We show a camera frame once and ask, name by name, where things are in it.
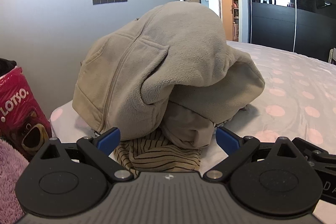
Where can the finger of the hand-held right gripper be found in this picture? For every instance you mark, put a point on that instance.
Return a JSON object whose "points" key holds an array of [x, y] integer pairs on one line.
{"points": [[319, 157]]}

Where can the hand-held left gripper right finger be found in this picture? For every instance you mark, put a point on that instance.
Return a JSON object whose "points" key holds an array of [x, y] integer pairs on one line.
{"points": [[227, 138]]}

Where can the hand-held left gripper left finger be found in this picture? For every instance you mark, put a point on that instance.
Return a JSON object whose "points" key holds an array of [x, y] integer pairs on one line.
{"points": [[109, 138]]}

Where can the beige fleece hoodie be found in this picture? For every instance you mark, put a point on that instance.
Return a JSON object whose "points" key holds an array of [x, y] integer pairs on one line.
{"points": [[170, 56]]}

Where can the tan cloth garment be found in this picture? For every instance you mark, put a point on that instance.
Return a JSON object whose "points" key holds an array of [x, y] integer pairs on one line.
{"points": [[189, 124]]}

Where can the brown striped garment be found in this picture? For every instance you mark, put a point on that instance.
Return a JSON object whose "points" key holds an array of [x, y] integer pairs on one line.
{"points": [[157, 155]]}

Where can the polka dot bed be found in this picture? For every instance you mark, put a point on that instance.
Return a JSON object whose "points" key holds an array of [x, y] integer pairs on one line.
{"points": [[288, 82]]}

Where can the red printed bag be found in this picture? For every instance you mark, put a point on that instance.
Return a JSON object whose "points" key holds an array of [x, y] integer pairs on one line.
{"points": [[15, 108]]}

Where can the black sliding wardrobe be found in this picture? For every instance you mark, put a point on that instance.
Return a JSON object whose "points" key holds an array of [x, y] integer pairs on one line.
{"points": [[275, 24]]}

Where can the dark cloth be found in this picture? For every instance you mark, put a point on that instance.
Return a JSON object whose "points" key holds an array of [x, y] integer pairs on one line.
{"points": [[6, 66]]}

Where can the orange hallway door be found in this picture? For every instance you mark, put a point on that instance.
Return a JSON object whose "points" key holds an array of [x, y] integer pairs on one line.
{"points": [[224, 3]]}

